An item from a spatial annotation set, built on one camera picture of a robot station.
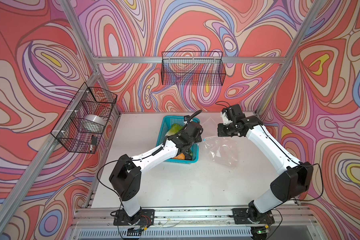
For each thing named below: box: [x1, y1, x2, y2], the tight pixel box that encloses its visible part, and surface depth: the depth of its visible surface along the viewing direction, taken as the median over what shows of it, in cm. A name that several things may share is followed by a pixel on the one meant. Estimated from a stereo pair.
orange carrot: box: [173, 153, 186, 160], surface depth 90 cm
